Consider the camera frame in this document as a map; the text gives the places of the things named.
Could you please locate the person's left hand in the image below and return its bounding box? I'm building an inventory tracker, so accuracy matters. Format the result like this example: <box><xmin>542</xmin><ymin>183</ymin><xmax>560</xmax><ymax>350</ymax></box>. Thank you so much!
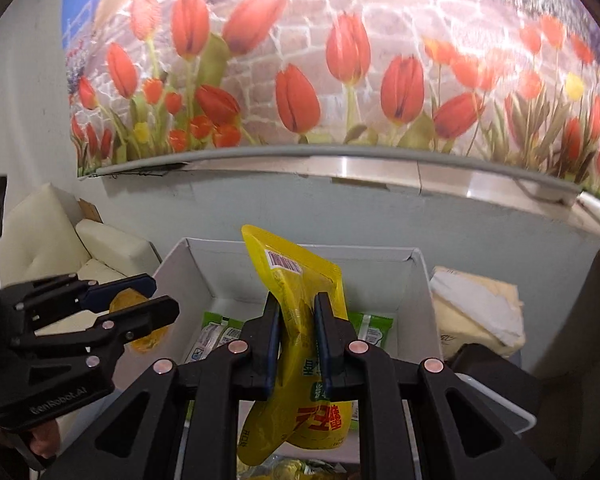
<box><xmin>27</xmin><ymin>419</ymin><xmax>62</xmax><ymax>461</ymax></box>

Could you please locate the yellow snack pouch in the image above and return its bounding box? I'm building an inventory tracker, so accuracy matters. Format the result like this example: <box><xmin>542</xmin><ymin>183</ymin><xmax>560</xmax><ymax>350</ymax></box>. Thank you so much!
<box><xmin>236</xmin><ymin>224</ymin><xmax>353</xmax><ymax>467</ymax></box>

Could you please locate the tulip wall poster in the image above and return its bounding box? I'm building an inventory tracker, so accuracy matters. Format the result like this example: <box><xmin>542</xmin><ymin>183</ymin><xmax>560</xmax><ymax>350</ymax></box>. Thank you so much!
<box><xmin>62</xmin><ymin>0</ymin><xmax>600</xmax><ymax>201</ymax></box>

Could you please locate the white cardboard box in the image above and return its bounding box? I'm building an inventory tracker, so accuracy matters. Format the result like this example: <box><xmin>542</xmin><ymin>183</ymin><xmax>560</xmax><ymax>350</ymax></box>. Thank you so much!
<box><xmin>115</xmin><ymin>237</ymin><xmax>446</xmax><ymax>466</ymax></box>

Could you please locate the yellow snack packet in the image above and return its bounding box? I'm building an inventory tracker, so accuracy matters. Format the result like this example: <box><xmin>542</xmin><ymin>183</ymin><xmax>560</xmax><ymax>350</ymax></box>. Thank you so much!
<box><xmin>237</xmin><ymin>455</ymin><xmax>348</xmax><ymax>480</ymax></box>

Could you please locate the black white-rimmed speaker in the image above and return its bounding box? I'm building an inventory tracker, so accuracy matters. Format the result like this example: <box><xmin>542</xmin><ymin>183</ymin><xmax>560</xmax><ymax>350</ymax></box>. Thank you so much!
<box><xmin>450</xmin><ymin>342</ymin><xmax>538</xmax><ymax>436</ymax></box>

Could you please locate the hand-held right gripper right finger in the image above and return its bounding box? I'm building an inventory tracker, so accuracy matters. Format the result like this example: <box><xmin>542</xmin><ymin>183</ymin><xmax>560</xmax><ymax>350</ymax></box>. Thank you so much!
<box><xmin>314</xmin><ymin>292</ymin><xmax>556</xmax><ymax>480</ymax></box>

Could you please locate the green snack packet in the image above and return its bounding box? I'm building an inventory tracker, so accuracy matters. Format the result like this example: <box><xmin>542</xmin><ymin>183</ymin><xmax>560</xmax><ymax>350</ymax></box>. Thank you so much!
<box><xmin>187</xmin><ymin>311</ymin><xmax>246</xmax><ymax>363</ymax></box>
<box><xmin>347</xmin><ymin>312</ymin><xmax>396</xmax><ymax>356</ymax></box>

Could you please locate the white leather sofa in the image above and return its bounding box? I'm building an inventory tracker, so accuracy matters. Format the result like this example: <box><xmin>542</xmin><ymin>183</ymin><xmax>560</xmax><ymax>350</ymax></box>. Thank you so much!
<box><xmin>0</xmin><ymin>182</ymin><xmax>163</xmax><ymax>336</ymax></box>

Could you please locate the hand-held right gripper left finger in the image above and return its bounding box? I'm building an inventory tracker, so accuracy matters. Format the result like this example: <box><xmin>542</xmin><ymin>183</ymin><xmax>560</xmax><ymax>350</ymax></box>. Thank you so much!
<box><xmin>45</xmin><ymin>292</ymin><xmax>283</xmax><ymax>480</ymax></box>

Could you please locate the grey wall ledge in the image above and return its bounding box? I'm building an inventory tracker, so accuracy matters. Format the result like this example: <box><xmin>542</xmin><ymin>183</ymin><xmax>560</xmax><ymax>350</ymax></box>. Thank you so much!
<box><xmin>77</xmin><ymin>144</ymin><xmax>600</xmax><ymax>221</ymax></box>

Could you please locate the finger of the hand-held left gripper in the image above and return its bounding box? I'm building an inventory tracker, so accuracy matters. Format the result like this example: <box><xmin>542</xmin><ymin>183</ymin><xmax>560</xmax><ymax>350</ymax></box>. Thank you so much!
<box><xmin>10</xmin><ymin>296</ymin><xmax>180</xmax><ymax>366</ymax></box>
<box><xmin>1</xmin><ymin>273</ymin><xmax>157</xmax><ymax>331</ymax></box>

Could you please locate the yellow jelly cup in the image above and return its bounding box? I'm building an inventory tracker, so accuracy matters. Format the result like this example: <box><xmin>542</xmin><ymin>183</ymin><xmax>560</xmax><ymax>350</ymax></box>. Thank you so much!
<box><xmin>109</xmin><ymin>287</ymin><xmax>171</xmax><ymax>356</ymax></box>

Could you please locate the brown cardboard piece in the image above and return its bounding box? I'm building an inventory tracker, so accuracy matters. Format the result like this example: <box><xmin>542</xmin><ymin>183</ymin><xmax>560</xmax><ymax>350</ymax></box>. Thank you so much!
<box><xmin>77</xmin><ymin>199</ymin><xmax>104</xmax><ymax>224</ymax></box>

